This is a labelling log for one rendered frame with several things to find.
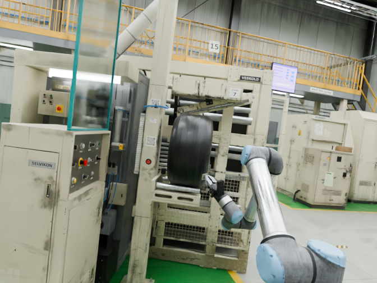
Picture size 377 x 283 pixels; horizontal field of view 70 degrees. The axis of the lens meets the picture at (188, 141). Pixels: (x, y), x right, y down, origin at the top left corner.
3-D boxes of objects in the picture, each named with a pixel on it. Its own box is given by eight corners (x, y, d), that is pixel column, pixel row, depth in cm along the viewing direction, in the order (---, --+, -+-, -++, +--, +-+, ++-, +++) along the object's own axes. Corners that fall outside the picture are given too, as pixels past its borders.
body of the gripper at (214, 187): (206, 191, 190) (216, 205, 184) (210, 184, 184) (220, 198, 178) (214, 187, 194) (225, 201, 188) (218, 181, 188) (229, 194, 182)
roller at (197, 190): (156, 181, 207) (155, 187, 207) (155, 181, 203) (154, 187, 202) (201, 187, 205) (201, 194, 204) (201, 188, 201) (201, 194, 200)
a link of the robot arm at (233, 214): (231, 227, 176) (235, 219, 168) (219, 211, 182) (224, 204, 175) (242, 220, 180) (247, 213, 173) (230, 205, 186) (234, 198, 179)
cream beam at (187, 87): (171, 93, 232) (173, 76, 231) (174, 96, 257) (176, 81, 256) (242, 101, 228) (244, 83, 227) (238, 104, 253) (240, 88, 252)
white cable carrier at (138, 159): (133, 173, 212) (140, 113, 209) (135, 172, 217) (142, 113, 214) (139, 174, 212) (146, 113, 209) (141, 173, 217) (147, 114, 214)
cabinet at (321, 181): (312, 208, 559) (321, 149, 553) (294, 200, 615) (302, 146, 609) (347, 210, 583) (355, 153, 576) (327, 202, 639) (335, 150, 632)
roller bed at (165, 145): (148, 172, 250) (152, 140, 248) (151, 170, 265) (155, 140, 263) (169, 175, 249) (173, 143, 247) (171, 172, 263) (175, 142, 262)
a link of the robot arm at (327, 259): (349, 299, 106) (358, 256, 104) (309, 297, 104) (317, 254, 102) (325, 275, 121) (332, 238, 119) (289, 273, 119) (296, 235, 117)
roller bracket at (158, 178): (150, 192, 199) (151, 179, 199) (159, 182, 239) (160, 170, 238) (154, 192, 199) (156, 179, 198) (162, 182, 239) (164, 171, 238)
